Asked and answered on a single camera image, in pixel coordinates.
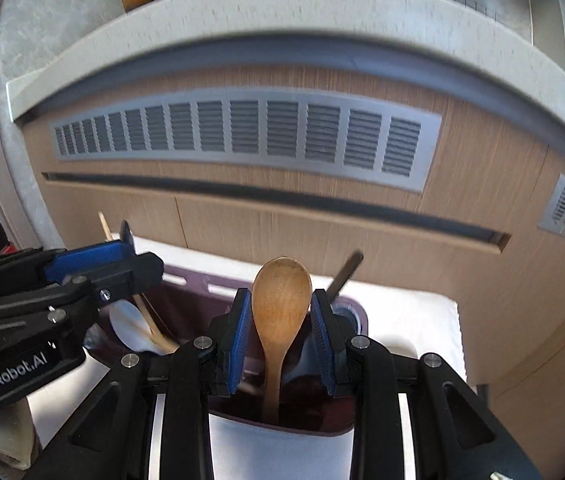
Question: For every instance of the wooden cabinet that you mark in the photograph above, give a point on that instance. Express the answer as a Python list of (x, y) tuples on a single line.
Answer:
[(262, 230)]

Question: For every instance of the purple utensil holder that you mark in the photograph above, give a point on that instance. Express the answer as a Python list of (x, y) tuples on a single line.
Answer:
[(312, 405)]

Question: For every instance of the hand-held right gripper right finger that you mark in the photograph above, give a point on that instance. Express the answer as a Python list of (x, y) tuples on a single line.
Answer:
[(323, 345)]

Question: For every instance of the long grey vent grille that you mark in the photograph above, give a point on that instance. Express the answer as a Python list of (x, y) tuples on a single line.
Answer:
[(282, 130)]

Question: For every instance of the wooden spoon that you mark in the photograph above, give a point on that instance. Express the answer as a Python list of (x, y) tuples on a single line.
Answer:
[(282, 300)]

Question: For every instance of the white cloth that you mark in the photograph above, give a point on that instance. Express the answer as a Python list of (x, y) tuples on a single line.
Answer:
[(412, 320)]

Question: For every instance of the light blue spoon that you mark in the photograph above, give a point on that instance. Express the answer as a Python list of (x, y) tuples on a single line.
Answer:
[(296, 374)]

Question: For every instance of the red box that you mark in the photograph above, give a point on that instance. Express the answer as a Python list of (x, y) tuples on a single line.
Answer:
[(8, 250)]

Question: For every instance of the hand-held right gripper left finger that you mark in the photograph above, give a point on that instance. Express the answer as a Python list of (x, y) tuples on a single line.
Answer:
[(241, 340)]

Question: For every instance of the white spoon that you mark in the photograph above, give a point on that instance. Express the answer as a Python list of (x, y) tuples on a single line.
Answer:
[(130, 325)]

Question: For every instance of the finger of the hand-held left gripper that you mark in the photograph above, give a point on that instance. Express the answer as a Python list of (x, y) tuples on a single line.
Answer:
[(132, 272), (87, 260)]

